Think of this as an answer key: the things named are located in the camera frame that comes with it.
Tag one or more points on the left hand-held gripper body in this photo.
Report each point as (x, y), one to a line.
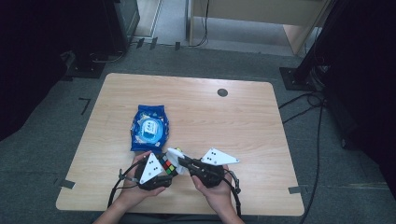
(151, 169)

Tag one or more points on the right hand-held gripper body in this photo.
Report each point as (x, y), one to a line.
(210, 174)

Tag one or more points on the multicoloured puzzle cube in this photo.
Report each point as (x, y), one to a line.
(168, 165)

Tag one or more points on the white wet wipe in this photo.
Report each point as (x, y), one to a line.
(174, 155)

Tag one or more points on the blue wet wipes packet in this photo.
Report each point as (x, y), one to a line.
(150, 128)

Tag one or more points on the person's right hand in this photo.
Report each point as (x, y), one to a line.
(219, 196)

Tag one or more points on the person's left hand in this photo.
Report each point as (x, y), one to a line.
(137, 194)

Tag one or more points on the black round table grommet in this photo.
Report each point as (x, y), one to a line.
(222, 92)

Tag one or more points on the grey tape strip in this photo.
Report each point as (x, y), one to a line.
(295, 189)
(67, 184)

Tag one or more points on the black floor tape piece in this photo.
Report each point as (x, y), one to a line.
(153, 43)
(177, 46)
(140, 43)

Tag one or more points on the dark cabinet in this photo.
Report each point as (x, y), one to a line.
(126, 21)

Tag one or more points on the light wooden desk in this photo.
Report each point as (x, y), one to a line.
(249, 12)

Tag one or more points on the black curtain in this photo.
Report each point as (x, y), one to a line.
(364, 77)
(31, 56)

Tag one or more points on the black stand base with post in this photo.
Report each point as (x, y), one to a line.
(299, 76)

